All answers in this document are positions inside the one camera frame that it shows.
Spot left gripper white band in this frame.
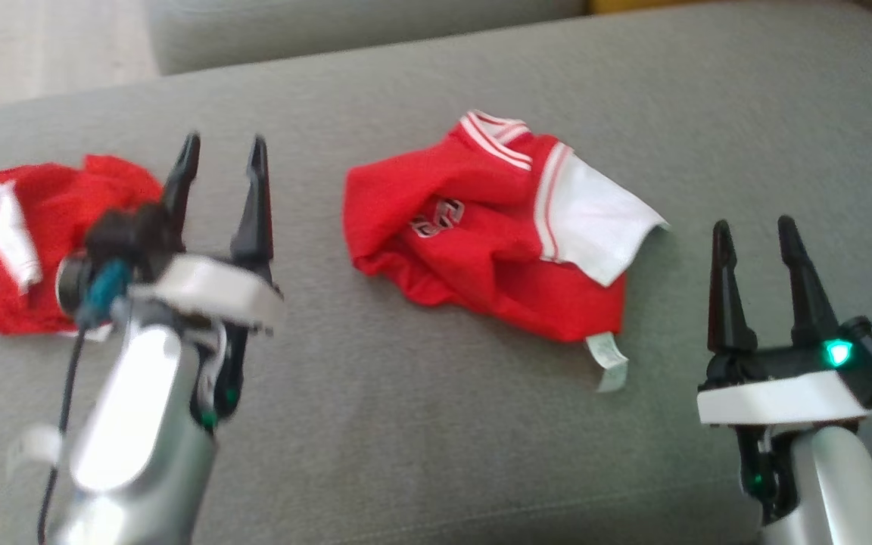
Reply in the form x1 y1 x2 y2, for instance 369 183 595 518
127 132 286 335

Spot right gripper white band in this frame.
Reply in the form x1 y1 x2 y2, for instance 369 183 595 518
696 215 872 428

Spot red shorts white side stripe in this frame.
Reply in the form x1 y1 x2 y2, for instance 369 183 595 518
0 154 167 338

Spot red jersey white sleeves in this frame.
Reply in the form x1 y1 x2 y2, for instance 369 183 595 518
342 110 671 394

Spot large grey sofa seat cushion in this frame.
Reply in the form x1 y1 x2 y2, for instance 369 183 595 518
0 0 872 545

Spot wide yellow sofa back cushion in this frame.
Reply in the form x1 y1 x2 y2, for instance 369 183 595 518
587 0 680 15

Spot teal left camera cable connector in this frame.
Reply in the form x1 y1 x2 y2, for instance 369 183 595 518
75 260 135 328

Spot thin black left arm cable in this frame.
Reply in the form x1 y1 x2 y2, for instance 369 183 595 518
36 324 89 545

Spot white cable label tag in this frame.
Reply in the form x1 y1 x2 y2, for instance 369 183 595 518
7 424 64 476

